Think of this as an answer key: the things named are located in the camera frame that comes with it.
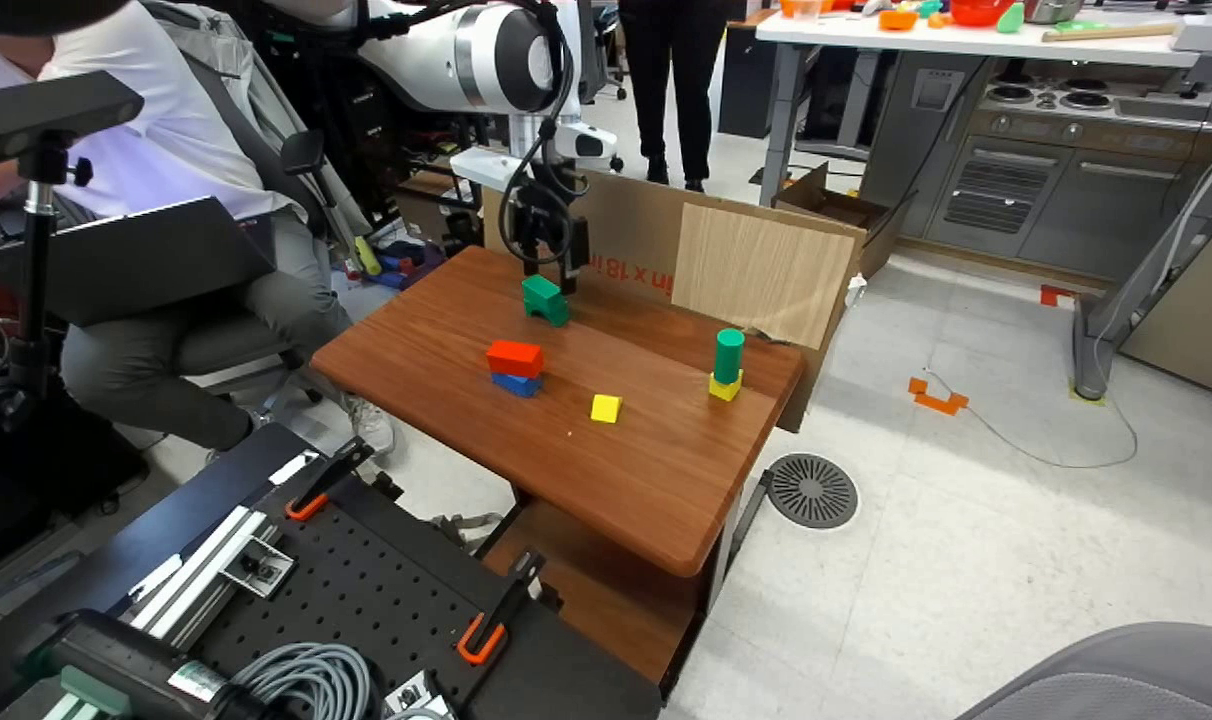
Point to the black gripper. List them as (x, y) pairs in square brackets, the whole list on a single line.
[(550, 223)]

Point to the green arch block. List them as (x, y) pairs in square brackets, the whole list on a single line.
[(541, 290)]

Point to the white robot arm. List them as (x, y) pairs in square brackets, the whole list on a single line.
[(431, 61)]

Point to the red block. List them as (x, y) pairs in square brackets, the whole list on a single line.
[(513, 357)]

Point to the blue block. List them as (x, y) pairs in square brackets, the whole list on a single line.
[(517, 384)]

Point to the yellow cube block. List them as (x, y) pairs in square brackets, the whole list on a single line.
[(606, 408)]

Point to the cardboard box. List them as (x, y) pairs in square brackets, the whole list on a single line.
[(737, 267)]

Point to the green cylinder block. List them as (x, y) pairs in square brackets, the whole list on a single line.
[(728, 355)]

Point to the small yellow block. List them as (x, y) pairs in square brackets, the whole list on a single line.
[(725, 389)]

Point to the standing person in black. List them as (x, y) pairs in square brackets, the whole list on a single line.
[(668, 65)]

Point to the orange black clamp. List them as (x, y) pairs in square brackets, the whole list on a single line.
[(498, 622), (326, 487)]

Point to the round floor drain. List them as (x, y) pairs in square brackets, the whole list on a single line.
[(809, 489)]

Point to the black perforated breadboard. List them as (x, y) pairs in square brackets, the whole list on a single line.
[(365, 601)]

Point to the seated person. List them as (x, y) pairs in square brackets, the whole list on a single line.
[(166, 145)]

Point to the orange floor piece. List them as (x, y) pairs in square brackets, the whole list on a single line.
[(939, 397)]

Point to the black laptop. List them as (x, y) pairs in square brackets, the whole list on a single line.
[(139, 252)]

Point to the white table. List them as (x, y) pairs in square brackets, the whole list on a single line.
[(989, 42)]

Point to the red bowl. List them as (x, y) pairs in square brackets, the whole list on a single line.
[(982, 10)]

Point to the grey toy kitchen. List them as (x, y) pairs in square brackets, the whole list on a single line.
[(1099, 172)]

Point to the aluminium rail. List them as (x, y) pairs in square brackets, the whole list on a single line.
[(209, 564)]

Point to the black camera on tripod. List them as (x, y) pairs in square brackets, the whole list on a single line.
[(36, 113)]

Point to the grey metal frame leg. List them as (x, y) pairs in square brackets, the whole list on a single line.
[(1151, 281)]

